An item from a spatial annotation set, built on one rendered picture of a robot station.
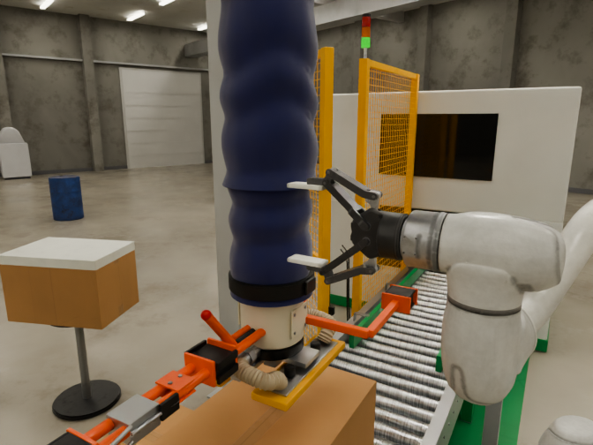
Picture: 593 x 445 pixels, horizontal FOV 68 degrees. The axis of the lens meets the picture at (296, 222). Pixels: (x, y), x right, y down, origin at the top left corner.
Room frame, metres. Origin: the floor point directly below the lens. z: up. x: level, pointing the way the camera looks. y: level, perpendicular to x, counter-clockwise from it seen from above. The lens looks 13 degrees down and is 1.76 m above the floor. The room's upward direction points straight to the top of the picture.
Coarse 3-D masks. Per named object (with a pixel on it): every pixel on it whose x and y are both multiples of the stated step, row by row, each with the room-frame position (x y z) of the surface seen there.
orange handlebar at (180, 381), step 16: (320, 320) 1.07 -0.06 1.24; (384, 320) 1.08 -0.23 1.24; (256, 336) 0.99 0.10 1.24; (368, 336) 1.01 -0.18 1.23; (240, 352) 0.93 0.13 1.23; (192, 368) 0.85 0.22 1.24; (160, 384) 0.78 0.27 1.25; (176, 384) 0.78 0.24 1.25; (192, 384) 0.79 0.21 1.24; (160, 400) 0.73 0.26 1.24; (96, 432) 0.65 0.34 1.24
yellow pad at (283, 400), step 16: (320, 352) 1.11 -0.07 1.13; (336, 352) 1.13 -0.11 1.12; (288, 368) 0.99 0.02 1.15; (304, 368) 1.03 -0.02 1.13; (320, 368) 1.04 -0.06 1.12; (288, 384) 0.96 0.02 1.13; (304, 384) 0.97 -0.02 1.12; (256, 400) 0.93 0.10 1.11; (272, 400) 0.91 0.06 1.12; (288, 400) 0.91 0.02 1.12
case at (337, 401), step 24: (240, 384) 1.24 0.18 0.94; (312, 384) 1.24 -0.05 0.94; (336, 384) 1.24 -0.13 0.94; (360, 384) 1.24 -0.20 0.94; (216, 408) 1.12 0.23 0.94; (240, 408) 1.12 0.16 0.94; (264, 408) 1.12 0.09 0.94; (312, 408) 1.12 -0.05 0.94; (336, 408) 1.12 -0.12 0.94; (360, 408) 1.15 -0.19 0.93; (168, 432) 1.02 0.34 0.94; (192, 432) 1.02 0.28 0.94; (216, 432) 1.02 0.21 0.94; (240, 432) 1.02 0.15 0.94; (264, 432) 1.02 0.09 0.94; (288, 432) 1.02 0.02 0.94; (312, 432) 1.02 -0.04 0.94; (336, 432) 1.02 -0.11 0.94; (360, 432) 1.16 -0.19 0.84
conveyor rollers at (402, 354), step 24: (432, 288) 3.06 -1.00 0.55; (432, 312) 2.68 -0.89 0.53; (384, 336) 2.31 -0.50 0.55; (408, 336) 2.32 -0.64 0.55; (432, 336) 2.33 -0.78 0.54; (336, 360) 2.06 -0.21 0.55; (360, 360) 2.07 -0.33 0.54; (384, 360) 2.09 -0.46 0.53; (408, 360) 2.06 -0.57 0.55; (432, 360) 2.06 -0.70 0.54; (384, 384) 1.85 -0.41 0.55; (408, 384) 1.86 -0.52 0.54; (432, 384) 1.88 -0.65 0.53; (384, 408) 1.72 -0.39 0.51; (408, 408) 1.68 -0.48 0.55; (432, 408) 1.70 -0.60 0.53; (384, 432) 1.54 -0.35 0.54
